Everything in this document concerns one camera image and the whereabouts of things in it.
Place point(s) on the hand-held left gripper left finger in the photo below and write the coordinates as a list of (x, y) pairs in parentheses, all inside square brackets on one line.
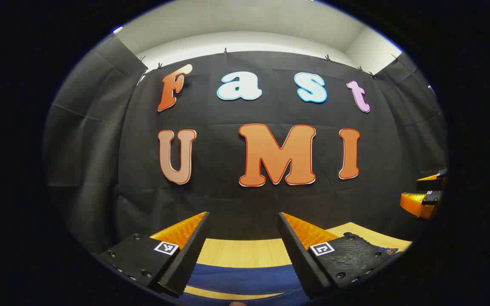
[(189, 259)]

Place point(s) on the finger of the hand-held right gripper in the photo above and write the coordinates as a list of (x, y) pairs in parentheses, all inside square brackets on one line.
[(415, 204), (430, 185)]

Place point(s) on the blue denim jeans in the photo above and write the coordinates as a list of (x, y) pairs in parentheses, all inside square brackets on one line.
[(245, 278)]

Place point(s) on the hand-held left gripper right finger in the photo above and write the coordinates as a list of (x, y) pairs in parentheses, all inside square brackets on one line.
[(300, 259)]

